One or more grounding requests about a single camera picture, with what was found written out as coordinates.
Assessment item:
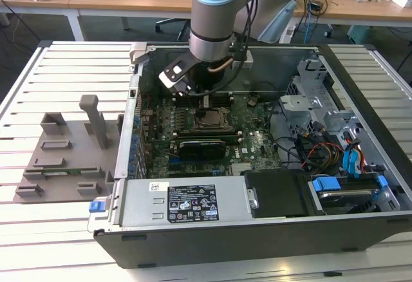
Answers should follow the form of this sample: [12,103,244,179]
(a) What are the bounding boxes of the silver CPU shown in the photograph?
[200,110,227,127]

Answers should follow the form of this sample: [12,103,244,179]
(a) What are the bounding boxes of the silver metal drive cage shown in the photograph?
[277,55,368,144]

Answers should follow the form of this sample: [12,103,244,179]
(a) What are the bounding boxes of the green motherboard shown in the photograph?
[137,91,284,180]

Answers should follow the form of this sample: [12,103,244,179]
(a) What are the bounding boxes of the CPU socket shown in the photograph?
[191,106,232,132]

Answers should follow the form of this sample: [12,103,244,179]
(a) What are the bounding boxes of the black office chair base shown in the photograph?
[154,17,191,42]

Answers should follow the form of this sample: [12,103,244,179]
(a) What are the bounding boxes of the hard disk in blue carrier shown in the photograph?
[308,174,402,216]

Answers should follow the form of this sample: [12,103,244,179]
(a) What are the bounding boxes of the silver power supply unit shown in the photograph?
[119,178,252,229]

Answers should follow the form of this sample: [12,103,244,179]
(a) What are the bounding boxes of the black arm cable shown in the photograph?
[180,0,258,99]

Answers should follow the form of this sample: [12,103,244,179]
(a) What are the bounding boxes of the black graphics card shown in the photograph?
[176,137,228,161]

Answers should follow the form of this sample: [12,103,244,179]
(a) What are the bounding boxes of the teal box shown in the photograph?
[346,25,377,45]

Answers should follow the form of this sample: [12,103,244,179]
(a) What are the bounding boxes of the silver chipset heatsink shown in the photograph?
[230,162,254,176]

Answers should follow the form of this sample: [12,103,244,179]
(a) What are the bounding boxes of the blue cable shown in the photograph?
[304,5,313,44]

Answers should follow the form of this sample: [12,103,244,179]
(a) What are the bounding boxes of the brown parts rack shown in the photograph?
[14,94,125,204]

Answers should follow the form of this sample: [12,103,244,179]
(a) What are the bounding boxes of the black plastic shroud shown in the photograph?
[240,169,314,220]

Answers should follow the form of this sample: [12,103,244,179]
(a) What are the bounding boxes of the black open PC case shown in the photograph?
[87,41,412,269]

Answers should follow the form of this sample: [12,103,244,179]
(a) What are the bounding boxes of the blue flat wire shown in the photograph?
[341,142,364,180]

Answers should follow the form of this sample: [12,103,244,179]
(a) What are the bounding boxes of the blue plastic case latch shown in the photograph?
[88,199,108,214]

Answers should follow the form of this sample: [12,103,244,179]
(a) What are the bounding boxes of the black wire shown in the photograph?
[267,99,306,169]

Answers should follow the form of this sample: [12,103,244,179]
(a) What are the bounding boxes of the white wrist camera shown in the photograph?
[158,55,194,97]

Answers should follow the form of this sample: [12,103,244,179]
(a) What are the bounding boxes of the black RAM slot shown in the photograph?
[175,91,233,97]
[175,98,233,104]
[175,95,233,100]
[175,102,233,107]

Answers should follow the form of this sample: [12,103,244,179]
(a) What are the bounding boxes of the orange flat wire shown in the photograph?
[344,135,368,175]

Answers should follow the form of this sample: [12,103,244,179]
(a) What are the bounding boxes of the metal socket cover frame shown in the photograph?
[192,106,232,132]

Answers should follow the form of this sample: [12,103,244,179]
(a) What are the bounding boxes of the long wooden desk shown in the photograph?
[69,0,412,31]

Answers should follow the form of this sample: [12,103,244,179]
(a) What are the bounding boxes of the red yellow power wires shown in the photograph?
[302,142,345,171]

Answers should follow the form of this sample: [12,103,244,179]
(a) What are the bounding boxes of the green RAM stick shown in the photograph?
[172,129,243,146]
[41,167,99,177]

